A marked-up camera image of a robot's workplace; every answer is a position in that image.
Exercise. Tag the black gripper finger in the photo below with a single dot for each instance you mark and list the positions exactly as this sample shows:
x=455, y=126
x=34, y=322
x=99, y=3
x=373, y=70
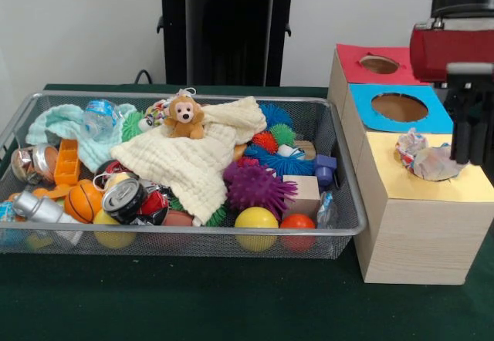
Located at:
x=478, y=140
x=460, y=140

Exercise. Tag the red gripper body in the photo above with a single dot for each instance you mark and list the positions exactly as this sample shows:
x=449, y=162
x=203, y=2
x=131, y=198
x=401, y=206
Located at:
x=440, y=51

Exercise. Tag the cloth with coloured dots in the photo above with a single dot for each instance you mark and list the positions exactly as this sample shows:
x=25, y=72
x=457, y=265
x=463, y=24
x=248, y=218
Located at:
x=432, y=163

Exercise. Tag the wooden box with three holes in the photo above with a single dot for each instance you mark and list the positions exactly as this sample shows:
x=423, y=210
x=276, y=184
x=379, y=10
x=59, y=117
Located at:
x=424, y=248

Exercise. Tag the silver mesh bin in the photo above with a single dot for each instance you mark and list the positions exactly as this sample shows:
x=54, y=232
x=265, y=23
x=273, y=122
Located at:
x=173, y=245

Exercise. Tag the red ball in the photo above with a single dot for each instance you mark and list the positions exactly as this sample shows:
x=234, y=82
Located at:
x=298, y=223

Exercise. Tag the purple spiky ball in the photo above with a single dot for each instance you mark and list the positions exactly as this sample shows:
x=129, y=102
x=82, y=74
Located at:
x=254, y=186

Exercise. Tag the yellow ball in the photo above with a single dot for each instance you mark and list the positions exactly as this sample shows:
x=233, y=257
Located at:
x=256, y=221

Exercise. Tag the brown monkey plush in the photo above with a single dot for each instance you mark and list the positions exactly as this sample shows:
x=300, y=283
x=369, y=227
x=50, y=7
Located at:
x=184, y=115

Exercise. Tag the cream waffle cloth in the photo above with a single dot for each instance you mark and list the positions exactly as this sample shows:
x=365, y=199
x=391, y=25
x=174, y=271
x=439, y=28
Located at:
x=185, y=163

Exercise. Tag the dark green table cloth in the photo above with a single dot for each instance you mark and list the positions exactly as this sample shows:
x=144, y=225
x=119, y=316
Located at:
x=193, y=298

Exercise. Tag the black soda can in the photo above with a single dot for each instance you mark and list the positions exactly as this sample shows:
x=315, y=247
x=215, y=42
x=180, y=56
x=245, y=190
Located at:
x=123, y=200

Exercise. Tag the clear plastic bottle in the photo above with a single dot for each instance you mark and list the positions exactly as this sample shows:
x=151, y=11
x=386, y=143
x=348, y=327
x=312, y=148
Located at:
x=98, y=121

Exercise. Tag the orange toy basketball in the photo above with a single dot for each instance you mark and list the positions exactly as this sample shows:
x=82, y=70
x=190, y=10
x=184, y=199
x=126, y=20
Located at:
x=81, y=202

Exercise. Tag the orange toy brick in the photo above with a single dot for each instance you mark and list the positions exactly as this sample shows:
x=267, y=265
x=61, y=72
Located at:
x=67, y=163

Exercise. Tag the mint green cloth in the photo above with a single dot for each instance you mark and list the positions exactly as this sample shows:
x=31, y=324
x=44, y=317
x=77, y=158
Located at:
x=42, y=125

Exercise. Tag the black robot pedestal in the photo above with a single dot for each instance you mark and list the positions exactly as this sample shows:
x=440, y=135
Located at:
x=231, y=28

